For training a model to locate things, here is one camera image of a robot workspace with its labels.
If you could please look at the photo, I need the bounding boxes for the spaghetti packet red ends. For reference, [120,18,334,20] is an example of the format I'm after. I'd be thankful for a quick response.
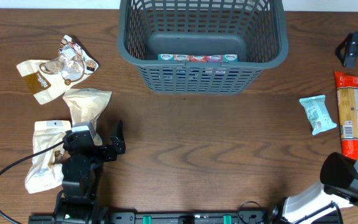
[334,71,358,159]

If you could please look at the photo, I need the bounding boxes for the teal snack packet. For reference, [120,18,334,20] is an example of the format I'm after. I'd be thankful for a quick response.
[299,95,337,136]

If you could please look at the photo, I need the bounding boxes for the multicolour tissue pack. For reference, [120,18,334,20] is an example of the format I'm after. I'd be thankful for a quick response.
[158,54,239,63]

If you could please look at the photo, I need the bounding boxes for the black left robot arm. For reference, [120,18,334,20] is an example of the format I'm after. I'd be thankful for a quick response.
[52,120,126,224]

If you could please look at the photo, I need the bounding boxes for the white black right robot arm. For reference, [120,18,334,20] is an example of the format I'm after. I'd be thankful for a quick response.
[269,72,358,223]

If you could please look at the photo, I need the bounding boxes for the plain beige paper pouch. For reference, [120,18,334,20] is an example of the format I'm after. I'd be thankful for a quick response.
[63,88,112,131]

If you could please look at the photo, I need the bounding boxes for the beige pouch with window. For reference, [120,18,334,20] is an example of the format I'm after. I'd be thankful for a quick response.
[25,120,71,194]

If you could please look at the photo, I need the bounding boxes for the Pantree cookie pouch printed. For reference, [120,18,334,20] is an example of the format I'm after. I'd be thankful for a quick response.
[16,35,99,105]

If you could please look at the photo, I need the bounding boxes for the grey plastic basket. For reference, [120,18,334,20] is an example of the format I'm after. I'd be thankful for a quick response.
[117,0,288,95]

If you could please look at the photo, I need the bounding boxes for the black cable left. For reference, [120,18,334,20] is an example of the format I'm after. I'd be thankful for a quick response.
[0,141,65,224]

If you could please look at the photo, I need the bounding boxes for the thin black cable base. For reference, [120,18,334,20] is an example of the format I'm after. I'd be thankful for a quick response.
[237,200,261,219]

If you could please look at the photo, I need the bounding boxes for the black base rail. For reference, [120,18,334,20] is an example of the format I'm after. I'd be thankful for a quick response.
[28,210,343,224]

